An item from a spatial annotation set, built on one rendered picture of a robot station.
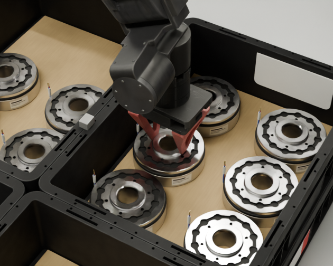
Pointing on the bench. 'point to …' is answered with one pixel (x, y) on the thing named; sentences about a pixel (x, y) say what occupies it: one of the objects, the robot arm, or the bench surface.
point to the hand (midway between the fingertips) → (168, 140)
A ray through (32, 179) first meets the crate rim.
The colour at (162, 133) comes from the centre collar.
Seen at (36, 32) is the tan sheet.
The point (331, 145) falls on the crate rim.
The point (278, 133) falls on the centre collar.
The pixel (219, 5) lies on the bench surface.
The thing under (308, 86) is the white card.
